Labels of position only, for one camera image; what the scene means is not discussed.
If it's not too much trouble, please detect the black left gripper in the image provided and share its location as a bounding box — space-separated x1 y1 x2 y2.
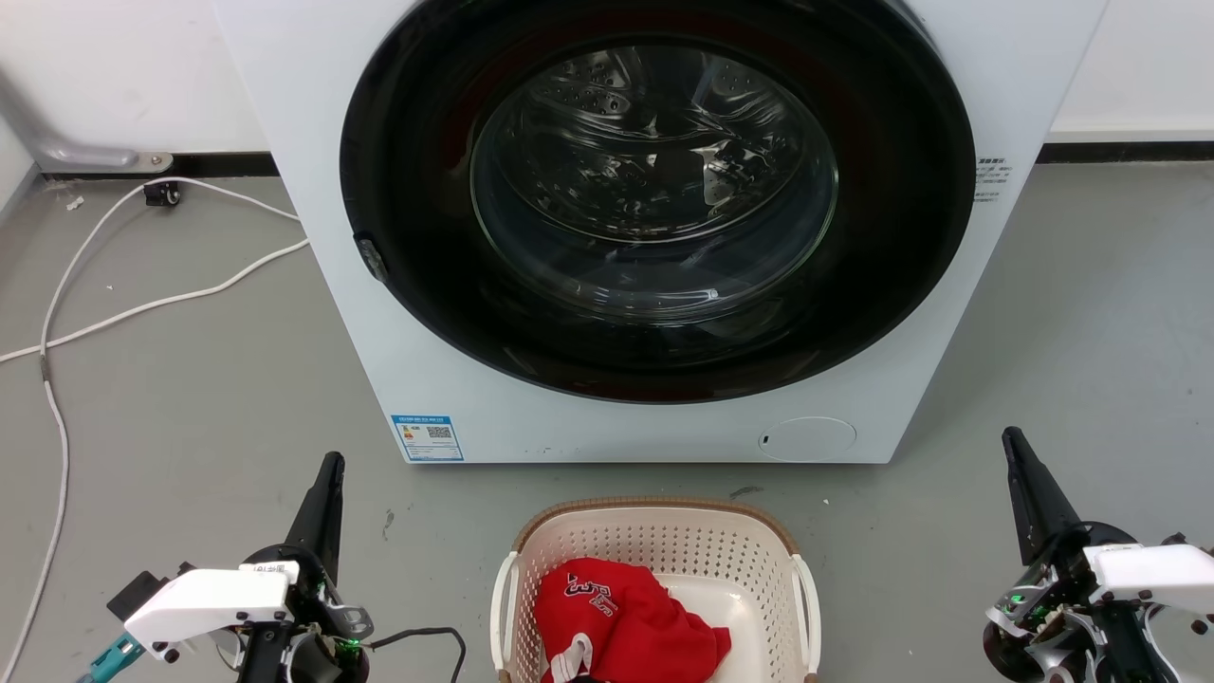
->
243 452 375 683

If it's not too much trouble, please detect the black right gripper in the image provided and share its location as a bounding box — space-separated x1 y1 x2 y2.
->
983 426 1139 683

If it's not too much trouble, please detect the beige perforated laundry basket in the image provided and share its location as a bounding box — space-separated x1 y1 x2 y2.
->
490 496 822 683

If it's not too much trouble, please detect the blue energy label sticker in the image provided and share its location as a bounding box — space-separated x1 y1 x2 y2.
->
391 414 466 464

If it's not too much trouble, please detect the round white filter cover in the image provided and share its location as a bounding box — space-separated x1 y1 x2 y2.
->
758 416 858 464

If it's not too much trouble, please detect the black round washer door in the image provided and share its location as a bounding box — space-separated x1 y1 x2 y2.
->
339 0 978 405

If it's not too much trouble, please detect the small black text sticker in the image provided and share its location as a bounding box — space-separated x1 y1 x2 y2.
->
973 157 1014 204

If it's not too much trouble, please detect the red printed garment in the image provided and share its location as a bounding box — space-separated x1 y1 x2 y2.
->
532 558 733 683

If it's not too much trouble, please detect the white front-load washing machine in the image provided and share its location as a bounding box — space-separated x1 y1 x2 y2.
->
212 0 1110 466

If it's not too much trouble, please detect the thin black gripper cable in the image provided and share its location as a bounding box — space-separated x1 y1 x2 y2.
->
366 626 468 683

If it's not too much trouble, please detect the teal cable connector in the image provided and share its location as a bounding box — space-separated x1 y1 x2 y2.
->
78 634 146 683

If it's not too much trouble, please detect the white power cable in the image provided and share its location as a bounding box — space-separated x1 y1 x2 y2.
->
0 238 311 365

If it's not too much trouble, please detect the long white looping cable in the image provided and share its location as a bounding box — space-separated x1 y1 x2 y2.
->
0 176 302 667

